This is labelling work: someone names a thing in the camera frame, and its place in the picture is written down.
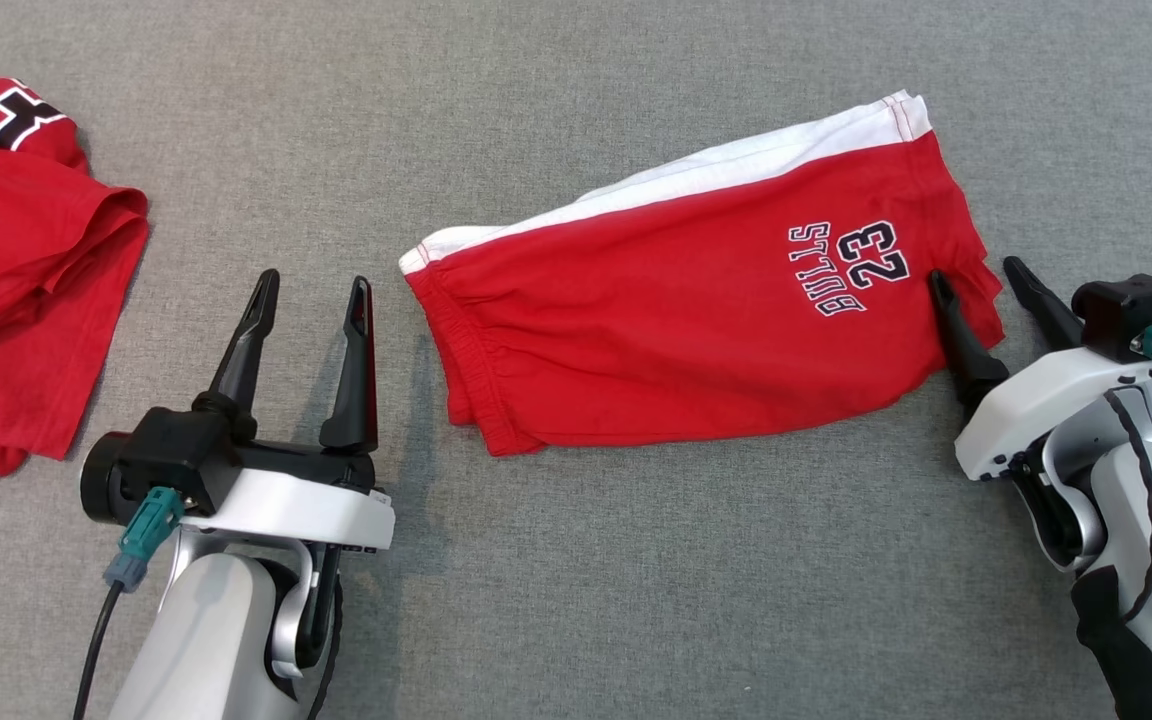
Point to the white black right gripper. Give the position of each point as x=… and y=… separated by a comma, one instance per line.
x=1026, y=405

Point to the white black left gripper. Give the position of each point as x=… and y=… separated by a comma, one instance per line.
x=306, y=500

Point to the red white basketball jersey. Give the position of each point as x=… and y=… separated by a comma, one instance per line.
x=16, y=300

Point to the red white Bulls shorts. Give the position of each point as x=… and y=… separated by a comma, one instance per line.
x=656, y=310

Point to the grey fabric sofa surface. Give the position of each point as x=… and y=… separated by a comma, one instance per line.
x=576, y=600

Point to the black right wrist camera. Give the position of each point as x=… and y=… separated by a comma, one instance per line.
x=1126, y=300

